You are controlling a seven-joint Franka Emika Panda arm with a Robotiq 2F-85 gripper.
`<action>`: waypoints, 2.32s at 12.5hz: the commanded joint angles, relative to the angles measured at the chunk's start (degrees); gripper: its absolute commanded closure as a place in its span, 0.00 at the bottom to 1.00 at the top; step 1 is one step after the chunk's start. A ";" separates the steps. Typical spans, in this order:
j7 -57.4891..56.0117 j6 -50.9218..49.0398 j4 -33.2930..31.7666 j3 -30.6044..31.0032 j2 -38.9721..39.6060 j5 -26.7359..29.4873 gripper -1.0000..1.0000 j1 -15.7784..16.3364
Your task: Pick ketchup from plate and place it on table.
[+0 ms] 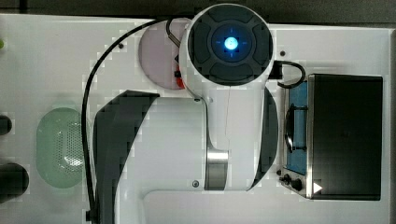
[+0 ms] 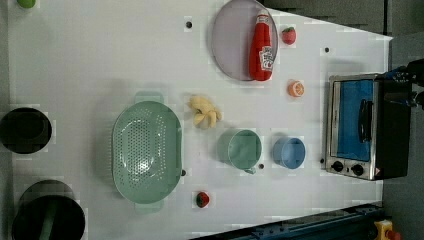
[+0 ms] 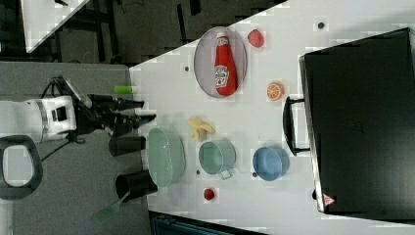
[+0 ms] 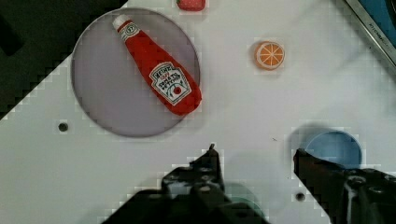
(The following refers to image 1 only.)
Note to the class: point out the red ketchup bottle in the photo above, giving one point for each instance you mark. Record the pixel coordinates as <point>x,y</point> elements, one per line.
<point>178,77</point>

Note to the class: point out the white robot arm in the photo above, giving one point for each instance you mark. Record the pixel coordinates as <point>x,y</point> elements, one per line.
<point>222,137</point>

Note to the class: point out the black toaster oven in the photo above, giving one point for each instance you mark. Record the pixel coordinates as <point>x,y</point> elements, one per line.
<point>332,138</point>

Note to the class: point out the green perforated colander basket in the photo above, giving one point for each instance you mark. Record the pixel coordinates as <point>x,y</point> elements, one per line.
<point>59,150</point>

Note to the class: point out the small black cup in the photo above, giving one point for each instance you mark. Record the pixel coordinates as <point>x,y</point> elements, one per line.
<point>5,125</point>

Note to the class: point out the large black cup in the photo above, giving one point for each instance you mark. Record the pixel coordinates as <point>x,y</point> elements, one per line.
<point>14,181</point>

